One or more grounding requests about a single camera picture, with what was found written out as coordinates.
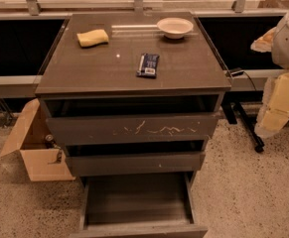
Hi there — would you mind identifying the grey bottom drawer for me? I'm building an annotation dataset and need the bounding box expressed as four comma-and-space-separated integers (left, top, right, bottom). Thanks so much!
70, 173, 208, 238

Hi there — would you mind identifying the grey drawer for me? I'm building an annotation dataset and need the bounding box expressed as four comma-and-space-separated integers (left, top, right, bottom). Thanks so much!
45, 95, 218, 146
70, 173, 208, 238
67, 140, 206, 177

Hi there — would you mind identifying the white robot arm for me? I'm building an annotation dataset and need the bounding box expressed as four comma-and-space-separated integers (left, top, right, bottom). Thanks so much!
250, 10, 289, 138

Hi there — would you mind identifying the grey drawer cabinet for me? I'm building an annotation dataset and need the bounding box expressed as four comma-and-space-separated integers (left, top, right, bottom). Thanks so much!
34, 11, 232, 238

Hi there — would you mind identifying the grey middle drawer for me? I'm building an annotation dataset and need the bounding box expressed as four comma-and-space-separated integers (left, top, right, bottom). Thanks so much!
67, 140, 206, 177

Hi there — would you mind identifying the grey top drawer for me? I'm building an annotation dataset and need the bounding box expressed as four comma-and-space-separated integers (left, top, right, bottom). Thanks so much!
45, 95, 218, 146

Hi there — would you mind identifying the blue snack packet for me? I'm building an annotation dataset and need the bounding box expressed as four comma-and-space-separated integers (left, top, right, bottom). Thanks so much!
136, 54, 160, 78

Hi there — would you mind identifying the white bowl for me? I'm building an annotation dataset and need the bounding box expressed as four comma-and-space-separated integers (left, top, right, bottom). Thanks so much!
157, 18, 194, 40

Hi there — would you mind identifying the black wheeled stand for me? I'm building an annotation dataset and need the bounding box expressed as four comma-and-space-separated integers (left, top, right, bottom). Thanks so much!
221, 100, 264, 154

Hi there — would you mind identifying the yellow sponge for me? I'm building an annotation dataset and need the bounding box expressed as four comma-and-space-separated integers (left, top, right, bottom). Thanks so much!
77, 29, 109, 48

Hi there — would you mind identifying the bottle inside cardboard box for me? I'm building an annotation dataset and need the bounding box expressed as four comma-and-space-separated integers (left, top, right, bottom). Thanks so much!
45, 134, 63, 164

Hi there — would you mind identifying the open cardboard box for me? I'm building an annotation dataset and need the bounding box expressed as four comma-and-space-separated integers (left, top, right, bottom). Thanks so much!
0, 99, 75, 181

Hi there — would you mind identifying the black cable with plug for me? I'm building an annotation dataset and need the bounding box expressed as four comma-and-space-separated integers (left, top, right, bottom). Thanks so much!
224, 66, 258, 91

